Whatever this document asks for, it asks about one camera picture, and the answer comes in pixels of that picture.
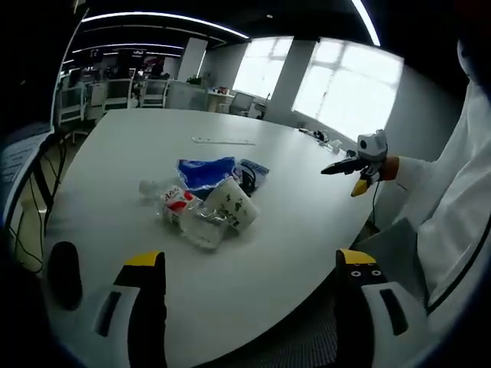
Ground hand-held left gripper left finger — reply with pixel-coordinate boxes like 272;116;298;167
81;251;168;368

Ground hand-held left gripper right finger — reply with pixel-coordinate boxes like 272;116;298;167
334;248;429;368

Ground blue and white packet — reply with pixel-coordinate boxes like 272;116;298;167
235;157;270;192

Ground black cylindrical object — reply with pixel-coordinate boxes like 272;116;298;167
47;241;84;311

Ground clear plastic container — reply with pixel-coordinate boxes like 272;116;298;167
179;202;232;253

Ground clear bottle with red label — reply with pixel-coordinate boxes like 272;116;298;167
138;179;205;233

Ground white green-printed paper cup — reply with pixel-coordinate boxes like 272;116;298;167
204;177;262;235

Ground white strip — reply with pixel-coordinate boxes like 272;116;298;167
191;135;257;147

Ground blue plastic bag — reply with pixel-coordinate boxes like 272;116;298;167
176;155;237;192

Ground small white tabletop clutter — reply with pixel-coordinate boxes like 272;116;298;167
298;127;346;155

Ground person's right hand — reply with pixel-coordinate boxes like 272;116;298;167
383;155;400;181

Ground person's grey trouser leg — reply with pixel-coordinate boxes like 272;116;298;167
351;217;427;304

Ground white table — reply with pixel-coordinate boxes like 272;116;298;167
41;108;385;368

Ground person's white clothed torso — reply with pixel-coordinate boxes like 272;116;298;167
416;74;491;314

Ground white background desk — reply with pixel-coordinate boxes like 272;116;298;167
206;87;236;114

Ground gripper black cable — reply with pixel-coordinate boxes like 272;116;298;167
368;179;381;225

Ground black floor cables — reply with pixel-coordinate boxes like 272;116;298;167
6;132;77;274

